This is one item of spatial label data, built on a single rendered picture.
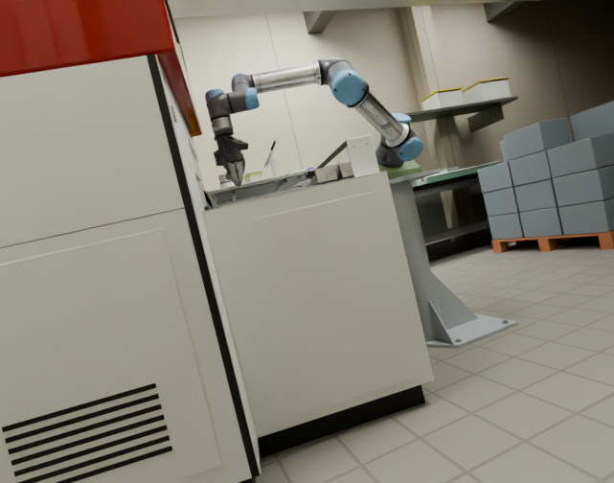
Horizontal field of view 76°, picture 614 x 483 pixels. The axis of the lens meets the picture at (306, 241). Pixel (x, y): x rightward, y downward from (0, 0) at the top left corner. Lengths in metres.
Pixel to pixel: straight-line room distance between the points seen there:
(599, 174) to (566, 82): 4.72
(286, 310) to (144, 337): 0.44
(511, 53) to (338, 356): 6.67
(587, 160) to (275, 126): 3.26
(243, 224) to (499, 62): 6.39
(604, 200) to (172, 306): 3.23
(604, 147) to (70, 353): 3.58
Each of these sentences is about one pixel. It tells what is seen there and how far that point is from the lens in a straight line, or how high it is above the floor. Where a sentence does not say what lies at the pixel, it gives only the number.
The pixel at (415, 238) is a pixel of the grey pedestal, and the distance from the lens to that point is 1.96.
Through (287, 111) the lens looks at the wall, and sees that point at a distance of 5.19.
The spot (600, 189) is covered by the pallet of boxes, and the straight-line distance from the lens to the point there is 3.65.
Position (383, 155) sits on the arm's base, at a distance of 1.96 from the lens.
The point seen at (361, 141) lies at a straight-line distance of 1.43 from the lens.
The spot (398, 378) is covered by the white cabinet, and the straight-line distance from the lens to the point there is 1.44.
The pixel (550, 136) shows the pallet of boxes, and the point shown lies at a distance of 3.94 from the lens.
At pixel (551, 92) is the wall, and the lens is 7.92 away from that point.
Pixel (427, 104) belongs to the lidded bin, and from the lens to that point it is 5.62.
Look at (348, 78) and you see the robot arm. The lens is 1.55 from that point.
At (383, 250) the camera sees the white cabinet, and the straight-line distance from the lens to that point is 1.34.
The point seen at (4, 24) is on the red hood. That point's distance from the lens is 1.31.
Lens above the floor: 0.70
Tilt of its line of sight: 2 degrees down
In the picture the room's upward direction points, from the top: 13 degrees counter-clockwise
